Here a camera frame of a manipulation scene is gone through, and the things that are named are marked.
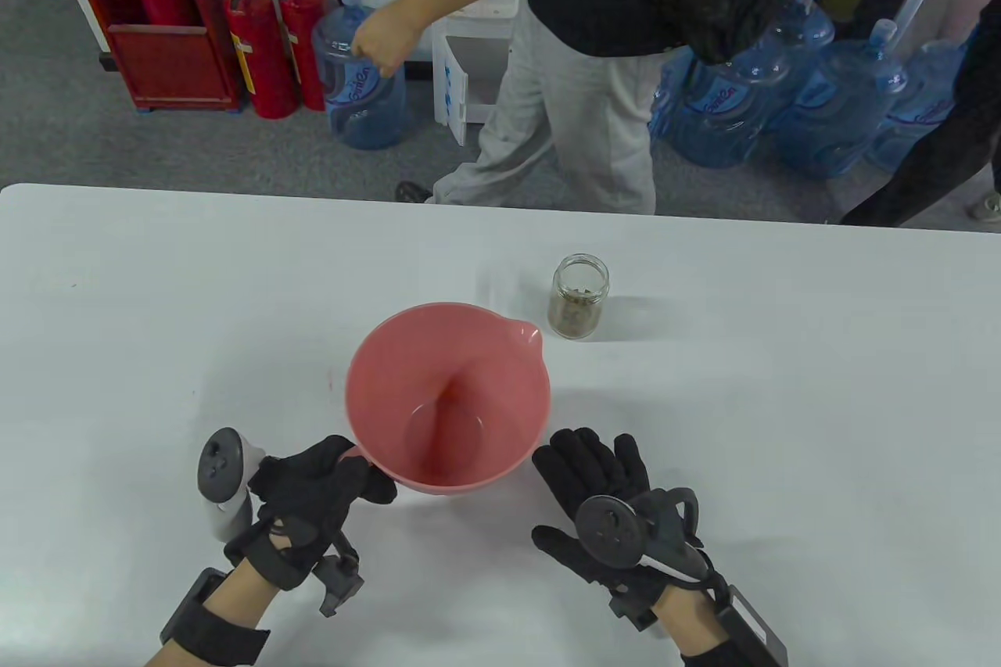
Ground white water dispenser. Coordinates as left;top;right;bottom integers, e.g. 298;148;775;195
432;0;526;148

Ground person's left forearm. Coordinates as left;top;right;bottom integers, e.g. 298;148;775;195
137;559;276;667

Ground cluster of blue jugs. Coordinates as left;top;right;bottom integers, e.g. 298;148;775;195
649;0;982;179

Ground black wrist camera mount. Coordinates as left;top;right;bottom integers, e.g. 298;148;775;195
317;530;365;618
610;589;662;630

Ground red fire extinguisher cabinet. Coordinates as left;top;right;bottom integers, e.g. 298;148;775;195
53;0;242;113

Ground clear glass storage jar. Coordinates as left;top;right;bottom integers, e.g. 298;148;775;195
549;254;611;341

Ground grey handheld controller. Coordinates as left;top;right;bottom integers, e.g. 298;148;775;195
196;427;267;543
575;487;714;583

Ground black forearm strap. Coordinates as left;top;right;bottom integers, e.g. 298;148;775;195
174;604;272;667
679;640;783;667

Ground black rectangular sensor box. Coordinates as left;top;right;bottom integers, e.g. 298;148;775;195
160;567;228;644
708;581;789;667

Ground pink plastic salad bowl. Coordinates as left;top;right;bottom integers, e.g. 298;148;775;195
346;303;552;496

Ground person's left hand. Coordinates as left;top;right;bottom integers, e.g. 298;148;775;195
225;435;398;591

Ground person's right hand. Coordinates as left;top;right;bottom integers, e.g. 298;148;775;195
532;429;705;611

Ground blue water jug with hose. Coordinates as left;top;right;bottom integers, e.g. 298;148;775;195
313;0;407;150

